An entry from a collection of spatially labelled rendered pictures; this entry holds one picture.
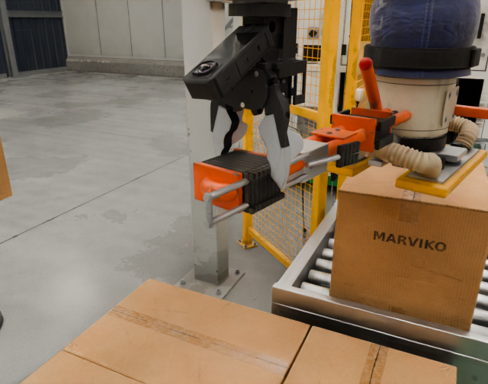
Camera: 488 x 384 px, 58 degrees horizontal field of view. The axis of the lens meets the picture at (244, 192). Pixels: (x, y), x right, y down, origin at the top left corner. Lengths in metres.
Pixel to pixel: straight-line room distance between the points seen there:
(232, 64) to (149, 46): 12.07
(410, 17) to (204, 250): 1.77
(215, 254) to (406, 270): 1.29
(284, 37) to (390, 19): 0.45
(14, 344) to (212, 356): 1.31
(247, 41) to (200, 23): 1.62
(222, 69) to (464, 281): 1.04
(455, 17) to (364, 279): 0.76
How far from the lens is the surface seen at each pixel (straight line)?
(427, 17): 0.95
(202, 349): 1.30
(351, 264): 1.36
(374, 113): 0.86
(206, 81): 0.45
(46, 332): 2.40
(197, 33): 2.12
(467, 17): 0.99
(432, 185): 0.91
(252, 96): 0.51
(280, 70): 0.52
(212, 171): 0.52
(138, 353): 1.31
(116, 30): 13.20
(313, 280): 1.62
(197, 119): 2.17
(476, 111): 1.07
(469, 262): 1.32
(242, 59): 0.47
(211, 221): 0.47
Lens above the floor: 1.40
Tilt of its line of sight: 21 degrees down
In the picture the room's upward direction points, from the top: straight up
